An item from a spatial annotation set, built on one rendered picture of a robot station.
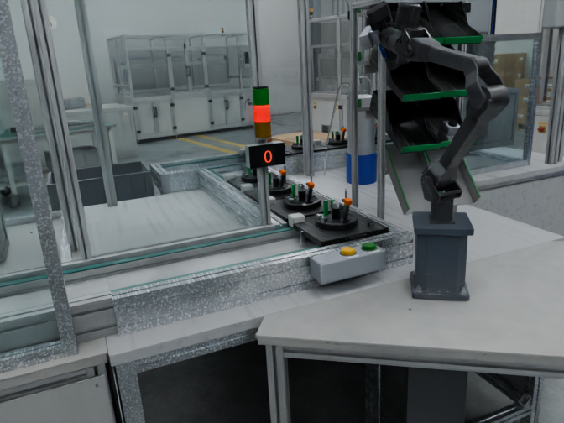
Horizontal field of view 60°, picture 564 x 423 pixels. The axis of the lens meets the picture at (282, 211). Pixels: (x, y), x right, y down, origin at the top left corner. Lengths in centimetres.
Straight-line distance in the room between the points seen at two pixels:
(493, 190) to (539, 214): 40
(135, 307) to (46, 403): 28
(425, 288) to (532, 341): 29
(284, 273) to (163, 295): 33
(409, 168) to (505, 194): 113
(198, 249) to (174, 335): 37
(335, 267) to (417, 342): 31
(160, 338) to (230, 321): 18
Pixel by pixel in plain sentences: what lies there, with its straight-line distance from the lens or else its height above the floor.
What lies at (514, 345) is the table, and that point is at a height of 86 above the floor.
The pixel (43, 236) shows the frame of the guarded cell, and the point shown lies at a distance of 117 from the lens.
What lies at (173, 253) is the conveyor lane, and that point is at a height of 94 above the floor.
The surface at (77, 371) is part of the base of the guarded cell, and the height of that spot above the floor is 82.
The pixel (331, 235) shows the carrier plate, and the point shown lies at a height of 97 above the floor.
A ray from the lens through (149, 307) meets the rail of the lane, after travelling 130.
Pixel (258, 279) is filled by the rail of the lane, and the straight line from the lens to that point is 135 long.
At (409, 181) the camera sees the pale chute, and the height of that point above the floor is 107.
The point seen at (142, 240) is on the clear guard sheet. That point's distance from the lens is 158.
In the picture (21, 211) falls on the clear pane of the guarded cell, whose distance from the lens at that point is 117.
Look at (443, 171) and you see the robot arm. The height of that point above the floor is 120.
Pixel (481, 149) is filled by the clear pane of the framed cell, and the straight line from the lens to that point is 278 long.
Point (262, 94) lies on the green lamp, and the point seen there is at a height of 139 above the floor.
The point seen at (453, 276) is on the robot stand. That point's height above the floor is 93.
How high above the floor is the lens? 150
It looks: 17 degrees down
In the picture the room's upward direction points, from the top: 3 degrees counter-clockwise
